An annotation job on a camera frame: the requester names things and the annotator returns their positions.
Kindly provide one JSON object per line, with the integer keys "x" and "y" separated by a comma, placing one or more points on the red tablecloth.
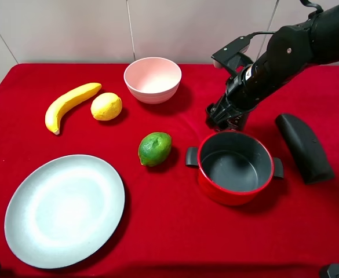
{"x": 170, "y": 228}

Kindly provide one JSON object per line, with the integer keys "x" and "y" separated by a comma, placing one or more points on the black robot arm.
{"x": 290, "y": 50}

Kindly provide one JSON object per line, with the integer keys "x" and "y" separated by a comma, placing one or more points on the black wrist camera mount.
{"x": 231, "y": 57}

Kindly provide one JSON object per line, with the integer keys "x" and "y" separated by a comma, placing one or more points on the yellow lemon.
{"x": 106, "y": 106}

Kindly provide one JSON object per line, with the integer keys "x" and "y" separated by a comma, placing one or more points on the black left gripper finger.
{"x": 211, "y": 111}

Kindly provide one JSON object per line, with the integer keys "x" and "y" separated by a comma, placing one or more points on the pink bowl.
{"x": 152, "y": 80}

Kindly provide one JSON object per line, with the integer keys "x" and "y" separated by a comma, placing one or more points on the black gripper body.
{"x": 250, "y": 83}

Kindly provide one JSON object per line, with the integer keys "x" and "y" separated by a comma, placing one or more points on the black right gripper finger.
{"x": 222, "y": 123}

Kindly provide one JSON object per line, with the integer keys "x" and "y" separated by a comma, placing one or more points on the black curved case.
{"x": 305, "y": 148}

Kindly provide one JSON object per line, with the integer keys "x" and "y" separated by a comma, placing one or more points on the grey round plate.
{"x": 64, "y": 211}

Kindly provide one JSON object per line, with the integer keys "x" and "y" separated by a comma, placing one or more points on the green lime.
{"x": 154, "y": 149}

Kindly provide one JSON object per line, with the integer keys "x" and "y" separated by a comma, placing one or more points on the red pot with black handles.
{"x": 233, "y": 167}

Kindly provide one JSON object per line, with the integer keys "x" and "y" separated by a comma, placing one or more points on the grey pump dispenser bottle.
{"x": 238, "y": 123}

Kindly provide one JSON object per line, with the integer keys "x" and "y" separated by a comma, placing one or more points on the yellow banana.
{"x": 66, "y": 102}

